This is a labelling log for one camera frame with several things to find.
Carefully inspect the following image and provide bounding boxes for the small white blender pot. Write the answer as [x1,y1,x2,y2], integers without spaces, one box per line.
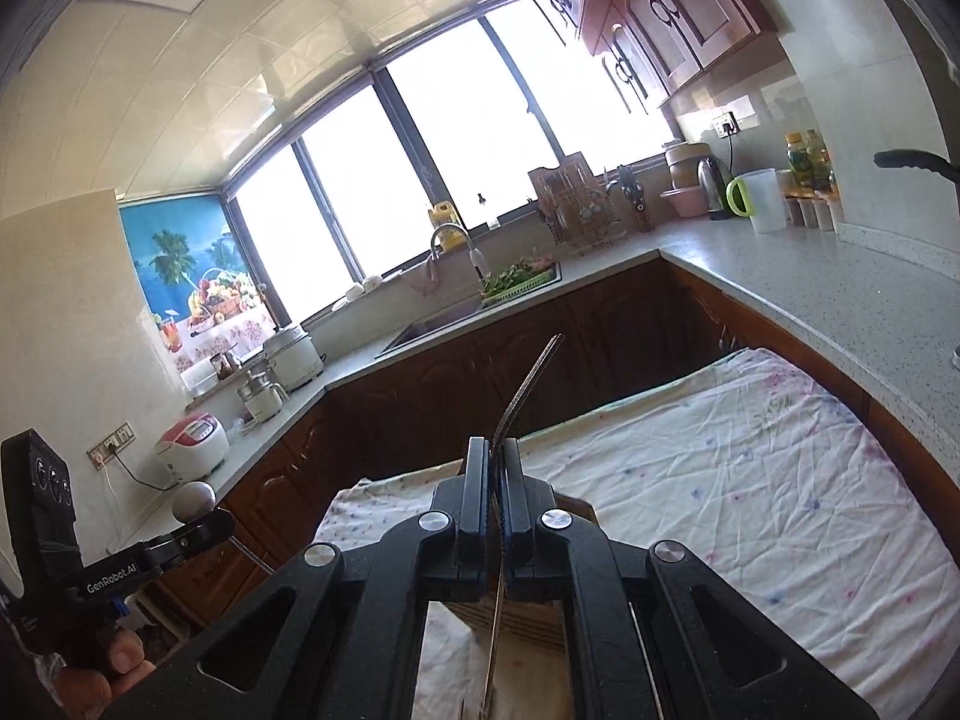
[238,371,288,424]

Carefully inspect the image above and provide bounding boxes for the white electric cooker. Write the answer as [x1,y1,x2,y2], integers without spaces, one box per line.
[263,323,325,394]

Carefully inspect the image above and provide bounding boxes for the curved sink faucet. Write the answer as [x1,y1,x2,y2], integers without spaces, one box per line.
[428,221,491,284]

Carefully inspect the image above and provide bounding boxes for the oil bottles group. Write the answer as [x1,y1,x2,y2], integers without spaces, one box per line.
[784,128,835,193]

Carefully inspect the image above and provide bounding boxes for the floral white tablecloth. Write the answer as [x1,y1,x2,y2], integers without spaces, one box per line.
[314,346,939,720]

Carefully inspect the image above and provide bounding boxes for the wooden utensil holder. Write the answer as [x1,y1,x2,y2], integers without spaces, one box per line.
[444,494,597,652]

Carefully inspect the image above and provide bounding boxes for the wall power outlet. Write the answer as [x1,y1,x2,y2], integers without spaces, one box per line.
[86,421,137,470]

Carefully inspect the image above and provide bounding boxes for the white red rice cooker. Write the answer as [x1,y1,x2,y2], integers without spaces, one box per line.
[155,413,229,483]

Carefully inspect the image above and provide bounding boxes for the green vegetables basket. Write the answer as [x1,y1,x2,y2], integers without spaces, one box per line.
[482,257,553,298]

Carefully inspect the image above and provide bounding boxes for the steel electric kettle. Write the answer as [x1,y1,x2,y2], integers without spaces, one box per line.
[697,156,734,221]

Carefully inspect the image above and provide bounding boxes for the tropical fruit window poster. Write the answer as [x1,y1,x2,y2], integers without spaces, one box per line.
[119,195,275,383]

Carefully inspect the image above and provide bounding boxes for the green handled white jug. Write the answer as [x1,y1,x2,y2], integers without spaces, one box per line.
[726,167,788,234]

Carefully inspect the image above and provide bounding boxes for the pink basin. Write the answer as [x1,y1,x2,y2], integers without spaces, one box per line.
[661,185,709,218]

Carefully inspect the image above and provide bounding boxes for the person's left hand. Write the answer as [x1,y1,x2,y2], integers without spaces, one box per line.
[32,628,155,718]

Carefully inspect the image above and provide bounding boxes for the upper wooden cabinets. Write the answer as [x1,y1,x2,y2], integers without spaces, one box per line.
[547,0,776,107]

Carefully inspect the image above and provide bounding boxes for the black wok with handle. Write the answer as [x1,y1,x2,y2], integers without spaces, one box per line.
[874,149,960,187]

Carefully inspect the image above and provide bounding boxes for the dish drying rack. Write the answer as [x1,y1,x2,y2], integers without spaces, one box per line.
[529,153,626,252]

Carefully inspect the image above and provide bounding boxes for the dark handled fork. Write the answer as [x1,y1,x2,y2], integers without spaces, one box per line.
[459,333,563,718]

